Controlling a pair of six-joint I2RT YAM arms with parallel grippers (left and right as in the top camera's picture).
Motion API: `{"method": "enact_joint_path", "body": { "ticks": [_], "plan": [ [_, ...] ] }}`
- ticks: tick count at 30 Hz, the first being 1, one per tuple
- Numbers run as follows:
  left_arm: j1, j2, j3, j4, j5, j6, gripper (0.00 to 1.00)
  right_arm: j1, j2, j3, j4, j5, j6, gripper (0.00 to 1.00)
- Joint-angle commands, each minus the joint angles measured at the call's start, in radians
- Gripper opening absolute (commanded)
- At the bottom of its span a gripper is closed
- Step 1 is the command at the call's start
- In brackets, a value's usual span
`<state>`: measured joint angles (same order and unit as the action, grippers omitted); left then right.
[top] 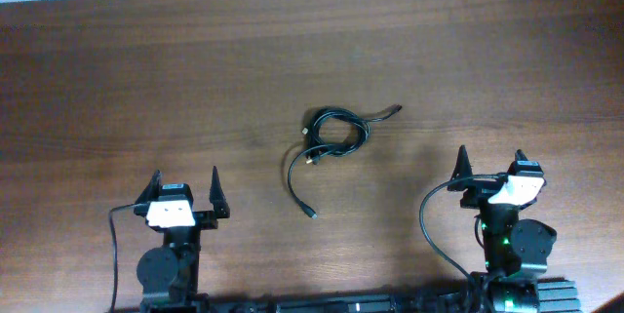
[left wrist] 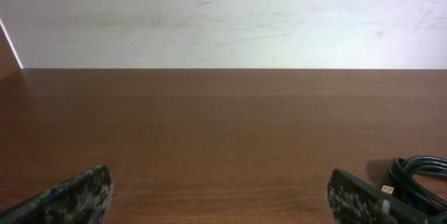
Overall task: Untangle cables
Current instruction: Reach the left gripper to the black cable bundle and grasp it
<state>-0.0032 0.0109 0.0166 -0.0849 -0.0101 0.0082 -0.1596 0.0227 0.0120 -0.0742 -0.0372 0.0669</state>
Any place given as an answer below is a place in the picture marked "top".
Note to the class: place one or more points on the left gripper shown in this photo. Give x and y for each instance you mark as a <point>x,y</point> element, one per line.
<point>208,218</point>

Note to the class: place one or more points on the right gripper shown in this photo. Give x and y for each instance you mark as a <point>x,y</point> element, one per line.
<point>481,192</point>

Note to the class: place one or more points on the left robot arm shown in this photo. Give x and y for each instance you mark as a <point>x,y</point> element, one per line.
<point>169,273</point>

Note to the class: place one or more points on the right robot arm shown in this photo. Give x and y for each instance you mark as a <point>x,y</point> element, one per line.
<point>515,249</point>

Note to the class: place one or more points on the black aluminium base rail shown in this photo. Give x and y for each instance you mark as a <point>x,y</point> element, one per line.
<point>542,297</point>

